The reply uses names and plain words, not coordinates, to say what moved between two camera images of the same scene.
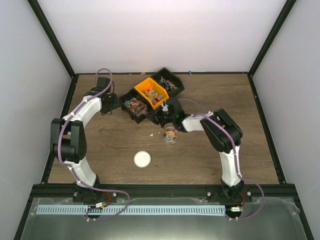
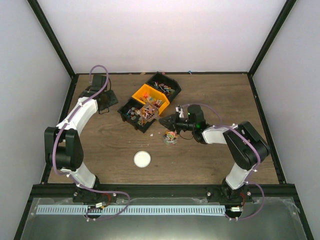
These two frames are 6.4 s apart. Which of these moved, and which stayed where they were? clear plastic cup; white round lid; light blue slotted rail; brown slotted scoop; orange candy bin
Moved: brown slotted scoop; orange candy bin
Stayed: white round lid; light blue slotted rail; clear plastic cup
